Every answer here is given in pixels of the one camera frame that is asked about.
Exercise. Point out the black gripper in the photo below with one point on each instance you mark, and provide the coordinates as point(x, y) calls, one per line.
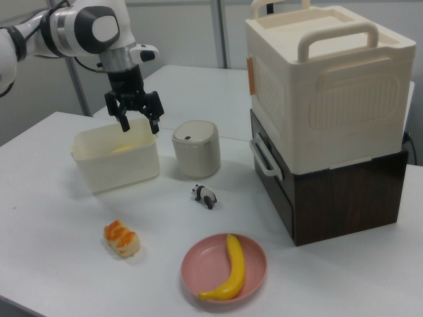
point(127, 84)

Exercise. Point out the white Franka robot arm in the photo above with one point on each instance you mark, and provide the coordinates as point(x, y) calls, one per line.
point(66, 29)

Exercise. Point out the cream open plastic box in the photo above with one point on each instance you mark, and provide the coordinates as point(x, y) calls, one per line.
point(115, 165)

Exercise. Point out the beige small trash can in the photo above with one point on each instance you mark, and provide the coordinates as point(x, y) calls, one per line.
point(196, 152)

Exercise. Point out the panda toy figure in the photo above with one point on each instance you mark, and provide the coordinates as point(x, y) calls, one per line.
point(205, 195)

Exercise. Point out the toy bread with orange glaze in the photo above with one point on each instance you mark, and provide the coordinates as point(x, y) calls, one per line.
point(123, 238)

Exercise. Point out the pink round plate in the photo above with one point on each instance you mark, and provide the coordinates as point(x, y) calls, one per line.
point(205, 264)

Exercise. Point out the yellow toy banana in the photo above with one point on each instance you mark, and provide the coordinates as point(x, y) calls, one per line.
point(237, 264)

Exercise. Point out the dark wood drawer cabinet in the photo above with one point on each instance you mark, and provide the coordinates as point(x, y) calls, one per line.
point(343, 204)

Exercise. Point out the grey metal frame post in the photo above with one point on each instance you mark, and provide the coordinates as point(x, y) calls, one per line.
point(220, 33)

